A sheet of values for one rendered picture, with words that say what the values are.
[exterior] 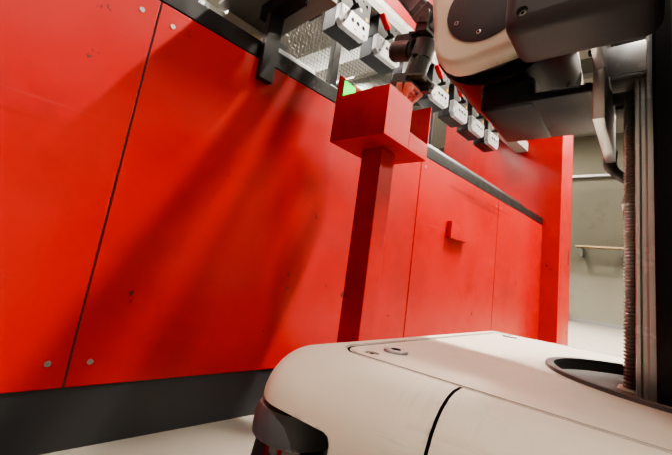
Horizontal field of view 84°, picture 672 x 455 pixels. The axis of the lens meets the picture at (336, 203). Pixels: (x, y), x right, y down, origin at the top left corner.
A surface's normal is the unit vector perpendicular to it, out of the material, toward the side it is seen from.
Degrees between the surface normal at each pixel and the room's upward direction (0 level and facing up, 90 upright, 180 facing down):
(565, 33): 180
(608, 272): 90
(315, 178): 90
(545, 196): 90
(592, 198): 90
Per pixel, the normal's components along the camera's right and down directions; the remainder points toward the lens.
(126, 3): 0.70, -0.03
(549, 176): -0.70, -0.23
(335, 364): -0.17, -0.97
